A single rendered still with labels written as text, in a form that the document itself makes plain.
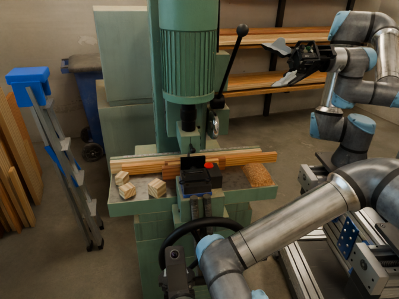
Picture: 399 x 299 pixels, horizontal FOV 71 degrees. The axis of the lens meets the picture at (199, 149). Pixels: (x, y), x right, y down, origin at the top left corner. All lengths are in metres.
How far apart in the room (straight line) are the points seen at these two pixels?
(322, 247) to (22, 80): 1.82
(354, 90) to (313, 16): 3.08
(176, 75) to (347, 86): 0.55
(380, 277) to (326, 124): 0.63
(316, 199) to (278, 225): 0.10
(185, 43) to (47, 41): 2.47
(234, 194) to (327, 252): 0.98
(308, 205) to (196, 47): 0.52
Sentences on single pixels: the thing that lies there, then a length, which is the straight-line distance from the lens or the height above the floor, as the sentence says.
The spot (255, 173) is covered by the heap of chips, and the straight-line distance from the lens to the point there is 1.06.
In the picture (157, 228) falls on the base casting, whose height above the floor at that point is 0.77.
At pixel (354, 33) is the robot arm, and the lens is 1.35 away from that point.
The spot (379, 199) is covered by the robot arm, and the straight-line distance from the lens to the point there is 0.65.
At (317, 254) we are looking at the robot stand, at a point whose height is 0.21.
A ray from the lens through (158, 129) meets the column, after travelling 1.22.
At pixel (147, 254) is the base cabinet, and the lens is 1.16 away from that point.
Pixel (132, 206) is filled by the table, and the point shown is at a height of 0.88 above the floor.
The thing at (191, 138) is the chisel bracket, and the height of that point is 1.06.
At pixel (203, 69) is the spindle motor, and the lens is 0.89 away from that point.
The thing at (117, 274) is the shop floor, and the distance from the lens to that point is 1.94.
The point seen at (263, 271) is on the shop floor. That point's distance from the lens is 1.95.
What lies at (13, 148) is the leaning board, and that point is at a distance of 2.35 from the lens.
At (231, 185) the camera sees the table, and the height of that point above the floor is 0.90.
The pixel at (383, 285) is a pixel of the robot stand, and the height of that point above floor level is 0.73.
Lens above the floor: 1.52
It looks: 30 degrees down
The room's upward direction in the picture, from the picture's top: 1 degrees clockwise
